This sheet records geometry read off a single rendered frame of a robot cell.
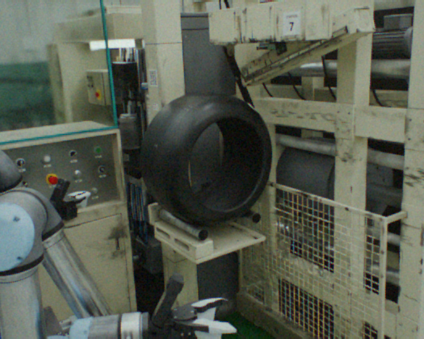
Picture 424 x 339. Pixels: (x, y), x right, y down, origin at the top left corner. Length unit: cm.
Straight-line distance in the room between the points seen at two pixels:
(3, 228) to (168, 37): 136
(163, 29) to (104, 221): 96
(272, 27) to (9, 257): 130
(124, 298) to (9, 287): 159
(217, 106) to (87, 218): 90
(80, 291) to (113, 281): 135
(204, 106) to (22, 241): 105
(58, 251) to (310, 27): 115
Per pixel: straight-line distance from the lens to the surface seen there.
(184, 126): 180
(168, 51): 215
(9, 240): 99
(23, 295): 107
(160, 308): 109
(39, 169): 230
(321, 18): 184
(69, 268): 118
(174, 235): 205
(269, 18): 192
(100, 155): 238
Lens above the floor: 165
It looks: 15 degrees down
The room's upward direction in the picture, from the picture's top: 3 degrees counter-clockwise
